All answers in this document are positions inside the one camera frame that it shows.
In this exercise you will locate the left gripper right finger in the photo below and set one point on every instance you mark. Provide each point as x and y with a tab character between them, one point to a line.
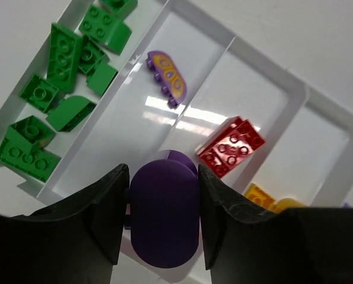
245	243

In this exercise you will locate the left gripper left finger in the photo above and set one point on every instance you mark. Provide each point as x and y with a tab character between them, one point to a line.
75	240

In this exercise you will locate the yellow oval lego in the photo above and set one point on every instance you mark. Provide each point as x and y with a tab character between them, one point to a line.
287	203

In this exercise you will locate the purple oval lego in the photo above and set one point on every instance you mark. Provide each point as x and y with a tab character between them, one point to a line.
164	210

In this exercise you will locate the red rectangular lego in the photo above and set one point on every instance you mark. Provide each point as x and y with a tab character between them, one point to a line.
232	144

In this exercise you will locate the green lego pair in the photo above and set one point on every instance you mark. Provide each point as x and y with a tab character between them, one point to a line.
22	148

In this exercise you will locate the green rectangular lego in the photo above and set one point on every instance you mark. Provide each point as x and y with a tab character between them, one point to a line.
69	113

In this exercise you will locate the purple curved lego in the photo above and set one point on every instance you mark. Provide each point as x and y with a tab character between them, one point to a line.
168	76

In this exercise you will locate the green long lego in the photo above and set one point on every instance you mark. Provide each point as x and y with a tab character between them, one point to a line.
64	54

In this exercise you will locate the green square lego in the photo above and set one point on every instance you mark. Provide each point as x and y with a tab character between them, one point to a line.
106	29

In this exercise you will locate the green small cube lego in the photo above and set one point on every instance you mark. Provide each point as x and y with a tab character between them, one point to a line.
120	8

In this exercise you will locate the small green number lego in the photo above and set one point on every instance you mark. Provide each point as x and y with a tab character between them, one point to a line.
91	56

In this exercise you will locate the white divided sorting tray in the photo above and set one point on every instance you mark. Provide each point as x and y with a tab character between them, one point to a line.
308	150

